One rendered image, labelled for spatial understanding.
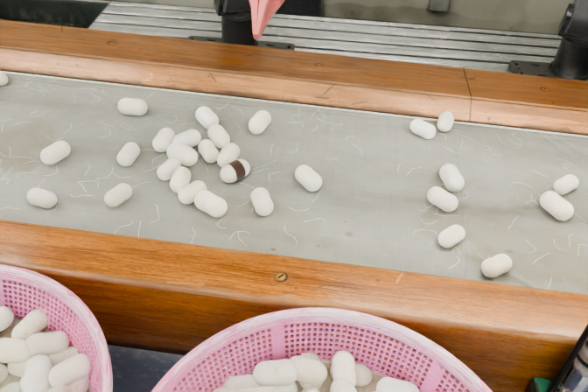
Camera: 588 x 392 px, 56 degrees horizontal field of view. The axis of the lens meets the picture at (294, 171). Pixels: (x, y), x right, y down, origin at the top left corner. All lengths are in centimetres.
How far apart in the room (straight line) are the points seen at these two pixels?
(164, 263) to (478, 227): 32
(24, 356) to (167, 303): 11
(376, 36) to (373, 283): 75
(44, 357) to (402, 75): 56
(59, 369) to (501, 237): 42
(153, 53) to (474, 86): 45
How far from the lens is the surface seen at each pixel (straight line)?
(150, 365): 54
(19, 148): 71
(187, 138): 65
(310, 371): 45
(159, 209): 58
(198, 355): 43
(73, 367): 47
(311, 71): 78
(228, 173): 59
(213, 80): 77
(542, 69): 113
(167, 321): 51
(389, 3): 270
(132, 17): 120
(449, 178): 63
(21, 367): 50
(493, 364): 52
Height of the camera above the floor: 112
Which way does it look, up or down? 37 degrees down
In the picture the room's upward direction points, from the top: 4 degrees clockwise
